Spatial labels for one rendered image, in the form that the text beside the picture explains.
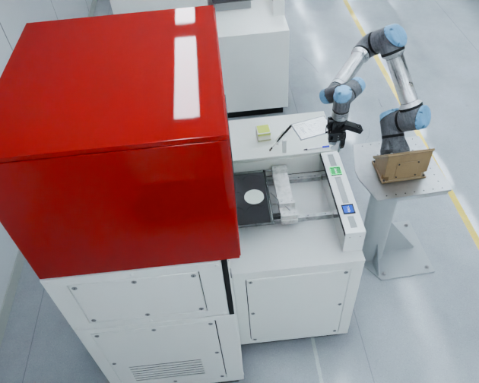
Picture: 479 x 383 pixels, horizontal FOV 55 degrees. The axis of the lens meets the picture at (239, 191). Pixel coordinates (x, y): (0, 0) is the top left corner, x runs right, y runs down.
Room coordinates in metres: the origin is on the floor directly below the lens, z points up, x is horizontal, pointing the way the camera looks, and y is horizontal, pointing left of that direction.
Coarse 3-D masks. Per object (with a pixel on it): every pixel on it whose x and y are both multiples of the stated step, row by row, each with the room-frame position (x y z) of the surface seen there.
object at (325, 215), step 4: (324, 212) 1.49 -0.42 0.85; (328, 212) 1.49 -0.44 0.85; (300, 216) 1.48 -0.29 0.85; (304, 216) 1.47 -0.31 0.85; (308, 216) 1.47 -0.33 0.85; (312, 216) 1.47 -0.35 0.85; (316, 216) 1.47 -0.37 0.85; (320, 216) 1.47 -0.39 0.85; (324, 216) 1.47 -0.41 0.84; (328, 216) 1.47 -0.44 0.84; (276, 220) 1.46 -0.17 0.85; (280, 220) 1.46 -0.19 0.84; (300, 220) 1.47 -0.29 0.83; (304, 220) 1.47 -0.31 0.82
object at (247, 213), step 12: (240, 180) 1.71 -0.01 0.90; (252, 180) 1.71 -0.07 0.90; (240, 192) 1.63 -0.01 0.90; (264, 192) 1.61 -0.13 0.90; (240, 204) 1.54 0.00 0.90; (252, 204) 1.54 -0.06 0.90; (264, 204) 1.53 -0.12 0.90; (240, 216) 1.47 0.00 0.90; (252, 216) 1.46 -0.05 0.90; (264, 216) 1.46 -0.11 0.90
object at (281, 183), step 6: (276, 174) 1.76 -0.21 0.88; (282, 174) 1.75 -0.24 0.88; (276, 180) 1.71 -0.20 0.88; (282, 180) 1.71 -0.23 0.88; (288, 180) 1.70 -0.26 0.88; (276, 186) 1.67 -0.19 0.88; (282, 186) 1.66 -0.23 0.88; (288, 186) 1.66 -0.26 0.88; (276, 192) 1.62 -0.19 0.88; (282, 192) 1.62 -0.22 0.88; (288, 192) 1.62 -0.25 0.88; (282, 198) 1.58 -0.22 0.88; (282, 210) 1.50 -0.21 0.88; (282, 222) 1.43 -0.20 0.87; (288, 222) 1.43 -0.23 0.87; (294, 222) 1.43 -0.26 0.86
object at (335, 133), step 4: (328, 120) 1.66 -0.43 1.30; (332, 120) 1.65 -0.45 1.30; (328, 124) 1.66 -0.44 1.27; (332, 124) 1.64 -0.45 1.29; (336, 124) 1.65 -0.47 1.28; (340, 124) 1.63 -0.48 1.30; (328, 128) 1.66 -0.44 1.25; (332, 128) 1.64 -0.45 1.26; (336, 128) 1.65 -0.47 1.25; (340, 128) 1.65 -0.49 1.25; (328, 132) 1.63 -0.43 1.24; (332, 132) 1.63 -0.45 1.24; (336, 132) 1.63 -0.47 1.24; (340, 132) 1.63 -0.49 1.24; (344, 132) 1.63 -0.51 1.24; (328, 136) 1.64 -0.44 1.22; (332, 136) 1.63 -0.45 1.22; (336, 136) 1.63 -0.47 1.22; (340, 136) 1.63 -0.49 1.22; (328, 140) 1.62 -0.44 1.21; (332, 140) 1.63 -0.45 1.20; (336, 140) 1.63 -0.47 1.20
